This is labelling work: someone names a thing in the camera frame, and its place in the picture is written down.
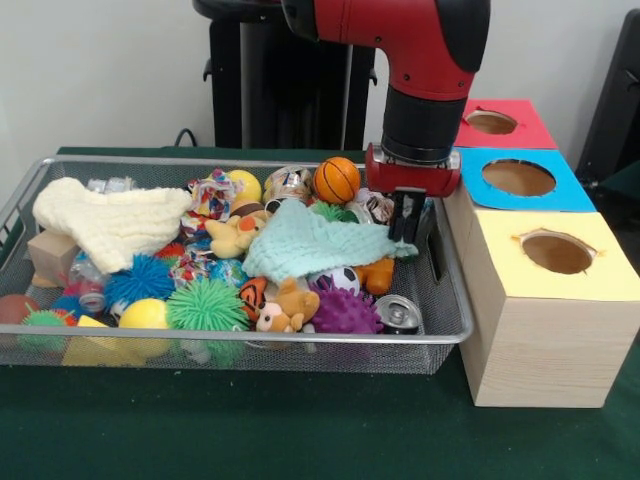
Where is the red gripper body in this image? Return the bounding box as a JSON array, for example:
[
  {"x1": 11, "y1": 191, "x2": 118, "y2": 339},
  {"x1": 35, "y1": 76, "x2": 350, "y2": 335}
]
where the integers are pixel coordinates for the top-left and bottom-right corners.
[{"x1": 363, "y1": 142, "x2": 462, "y2": 199}]

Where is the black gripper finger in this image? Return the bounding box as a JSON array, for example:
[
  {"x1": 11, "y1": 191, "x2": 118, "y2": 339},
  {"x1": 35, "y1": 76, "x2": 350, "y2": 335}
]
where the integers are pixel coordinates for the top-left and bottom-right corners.
[
  {"x1": 387, "y1": 192, "x2": 410, "y2": 245},
  {"x1": 407, "y1": 193, "x2": 428, "y2": 241}
]

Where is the mint green knitted cloth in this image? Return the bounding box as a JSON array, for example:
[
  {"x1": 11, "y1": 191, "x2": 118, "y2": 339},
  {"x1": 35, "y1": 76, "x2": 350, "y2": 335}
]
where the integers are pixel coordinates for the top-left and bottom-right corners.
[{"x1": 241, "y1": 198, "x2": 420, "y2": 281}]

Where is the silver mesh bin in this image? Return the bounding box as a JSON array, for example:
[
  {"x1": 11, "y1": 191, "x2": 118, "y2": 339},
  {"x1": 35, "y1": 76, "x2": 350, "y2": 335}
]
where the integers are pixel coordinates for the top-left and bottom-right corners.
[{"x1": 0, "y1": 154, "x2": 474, "y2": 379}]

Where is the wooden three-hole box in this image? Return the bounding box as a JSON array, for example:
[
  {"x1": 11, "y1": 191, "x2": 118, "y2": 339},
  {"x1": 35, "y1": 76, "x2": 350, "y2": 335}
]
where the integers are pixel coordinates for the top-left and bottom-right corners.
[{"x1": 442, "y1": 98, "x2": 640, "y2": 409}]

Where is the orange toy basketball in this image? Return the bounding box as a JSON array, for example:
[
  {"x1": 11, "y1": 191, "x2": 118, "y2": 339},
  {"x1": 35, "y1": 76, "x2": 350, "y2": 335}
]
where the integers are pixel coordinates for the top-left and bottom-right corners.
[{"x1": 312, "y1": 156, "x2": 362, "y2": 205}]

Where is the toy soccer ball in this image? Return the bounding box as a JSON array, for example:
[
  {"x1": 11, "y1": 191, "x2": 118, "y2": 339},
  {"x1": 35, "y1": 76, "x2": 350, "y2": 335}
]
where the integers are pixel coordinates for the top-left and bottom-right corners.
[{"x1": 308, "y1": 266, "x2": 361, "y2": 296}]

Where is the silver drink can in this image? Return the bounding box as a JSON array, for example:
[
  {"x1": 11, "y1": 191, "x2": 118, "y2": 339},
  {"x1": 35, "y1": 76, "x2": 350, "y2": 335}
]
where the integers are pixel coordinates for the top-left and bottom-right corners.
[{"x1": 375, "y1": 294, "x2": 424, "y2": 335}]

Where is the purple spiky ball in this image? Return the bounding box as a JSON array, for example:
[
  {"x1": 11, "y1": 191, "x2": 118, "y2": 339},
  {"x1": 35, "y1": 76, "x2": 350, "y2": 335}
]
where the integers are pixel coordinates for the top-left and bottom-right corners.
[{"x1": 310, "y1": 287, "x2": 385, "y2": 335}]

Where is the brown teddy bear plush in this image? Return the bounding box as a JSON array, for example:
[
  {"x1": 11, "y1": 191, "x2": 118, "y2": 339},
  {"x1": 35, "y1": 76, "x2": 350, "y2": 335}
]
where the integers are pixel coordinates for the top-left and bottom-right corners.
[{"x1": 254, "y1": 278, "x2": 321, "y2": 335}]

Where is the yellow plush duck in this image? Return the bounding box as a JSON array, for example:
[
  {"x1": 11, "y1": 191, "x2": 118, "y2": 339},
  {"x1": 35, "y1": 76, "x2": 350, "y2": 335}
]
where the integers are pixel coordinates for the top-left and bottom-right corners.
[{"x1": 204, "y1": 209, "x2": 269, "y2": 257}]

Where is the green koosh ball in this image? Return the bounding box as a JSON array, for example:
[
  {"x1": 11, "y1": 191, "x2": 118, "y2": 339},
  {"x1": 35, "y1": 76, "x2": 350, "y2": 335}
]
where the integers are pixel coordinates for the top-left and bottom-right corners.
[{"x1": 165, "y1": 278, "x2": 251, "y2": 334}]

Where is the dark green side-table cloth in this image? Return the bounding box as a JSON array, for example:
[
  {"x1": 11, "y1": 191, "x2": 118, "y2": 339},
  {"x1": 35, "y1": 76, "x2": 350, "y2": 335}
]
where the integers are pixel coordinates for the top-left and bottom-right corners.
[{"x1": 592, "y1": 162, "x2": 640, "y2": 201}]

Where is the black stand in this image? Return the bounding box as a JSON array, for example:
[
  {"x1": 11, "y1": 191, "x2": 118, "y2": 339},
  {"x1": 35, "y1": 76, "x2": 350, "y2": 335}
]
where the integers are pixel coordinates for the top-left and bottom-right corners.
[{"x1": 574, "y1": 8, "x2": 640, "y2": 176}]

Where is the dark green table cloth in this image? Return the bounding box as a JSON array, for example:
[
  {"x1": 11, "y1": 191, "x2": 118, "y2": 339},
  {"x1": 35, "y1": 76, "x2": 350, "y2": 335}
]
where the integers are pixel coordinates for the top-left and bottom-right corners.
[{"x1": 0, "y1": 145, "x2": 640, "y2": 480}]

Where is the blue koosh ball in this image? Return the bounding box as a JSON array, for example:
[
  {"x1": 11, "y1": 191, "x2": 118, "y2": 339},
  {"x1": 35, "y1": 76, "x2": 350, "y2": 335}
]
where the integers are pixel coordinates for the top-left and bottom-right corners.
[{"x1": 103, "y1": 254, "x2": 177, "y2": 305}]

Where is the yellow smooth ball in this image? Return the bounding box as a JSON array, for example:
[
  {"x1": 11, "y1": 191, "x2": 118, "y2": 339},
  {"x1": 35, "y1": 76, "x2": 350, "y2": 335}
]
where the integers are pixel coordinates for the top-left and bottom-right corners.
[{"x1": 118, "y1": 298, "x2": 171, "y2": 331}]

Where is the cream knitted cloth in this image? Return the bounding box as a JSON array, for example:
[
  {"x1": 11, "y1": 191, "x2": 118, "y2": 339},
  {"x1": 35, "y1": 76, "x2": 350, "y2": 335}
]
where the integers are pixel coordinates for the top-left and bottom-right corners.
[{"x1": 31, "y1": 176, "x2": 194, "y2": 275}]

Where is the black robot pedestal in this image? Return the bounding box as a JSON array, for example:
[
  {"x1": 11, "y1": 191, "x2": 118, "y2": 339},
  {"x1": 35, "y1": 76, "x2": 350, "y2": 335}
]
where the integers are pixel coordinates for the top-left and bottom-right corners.
[{"x1": 192, "y1": 0, "x2": 391, "y2": 150}]

